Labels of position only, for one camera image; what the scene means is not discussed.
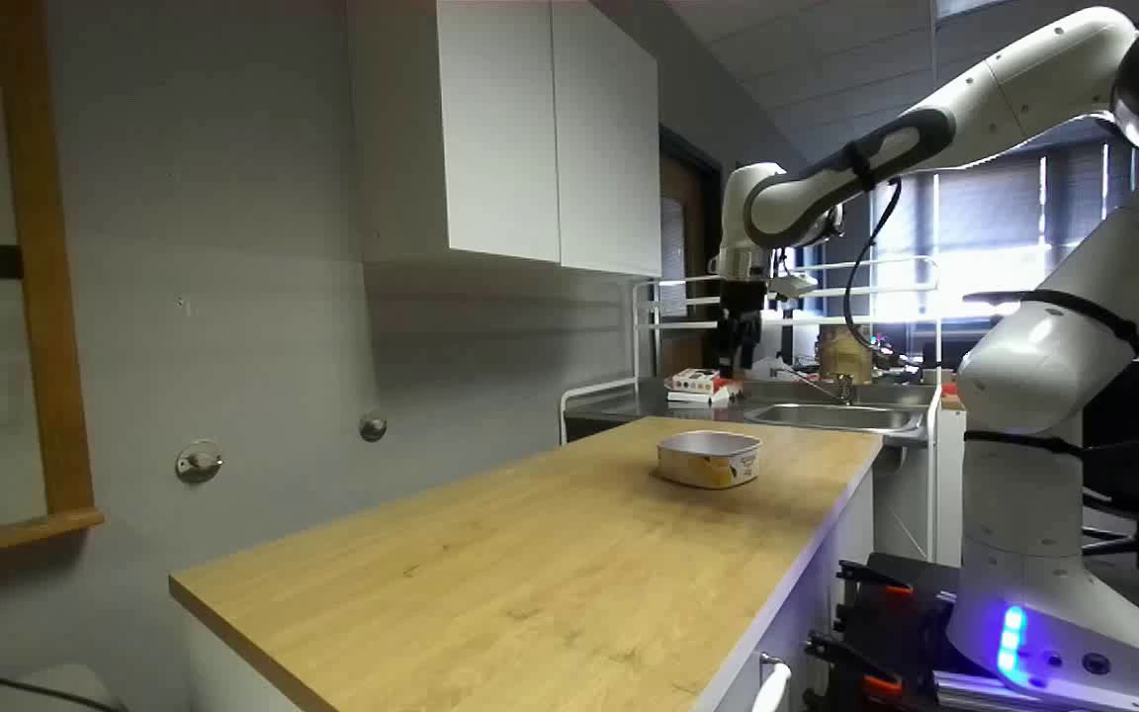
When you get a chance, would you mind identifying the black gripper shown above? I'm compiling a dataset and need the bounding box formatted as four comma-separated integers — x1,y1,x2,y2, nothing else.
714,277,776,377

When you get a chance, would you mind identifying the white round bowl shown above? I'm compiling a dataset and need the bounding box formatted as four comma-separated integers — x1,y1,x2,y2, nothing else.
652,433,765,495

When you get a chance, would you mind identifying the red and white box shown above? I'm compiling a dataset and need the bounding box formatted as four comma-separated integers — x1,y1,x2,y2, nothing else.
665,364,745,413

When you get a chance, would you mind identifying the brown plush toy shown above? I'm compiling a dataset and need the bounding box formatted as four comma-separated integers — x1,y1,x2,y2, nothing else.
817,327,878,391

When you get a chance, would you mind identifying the metal sink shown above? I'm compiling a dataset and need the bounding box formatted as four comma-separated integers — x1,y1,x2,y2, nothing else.
740,396,909,437

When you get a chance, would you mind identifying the black and red clamp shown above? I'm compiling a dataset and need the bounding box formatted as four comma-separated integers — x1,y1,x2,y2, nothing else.
803,558,963,710

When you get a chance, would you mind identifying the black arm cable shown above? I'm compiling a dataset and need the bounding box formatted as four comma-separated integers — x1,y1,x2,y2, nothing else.
840,174,907,350

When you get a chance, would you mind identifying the white wire rack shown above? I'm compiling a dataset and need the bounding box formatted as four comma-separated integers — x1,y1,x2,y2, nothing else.
554,272,732,450

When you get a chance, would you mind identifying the white wall cabinet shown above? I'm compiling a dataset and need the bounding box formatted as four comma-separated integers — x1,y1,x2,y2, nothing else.
343,0,665,280

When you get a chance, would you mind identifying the wooden frame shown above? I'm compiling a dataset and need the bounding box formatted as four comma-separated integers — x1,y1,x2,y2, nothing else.
0,0,109,573

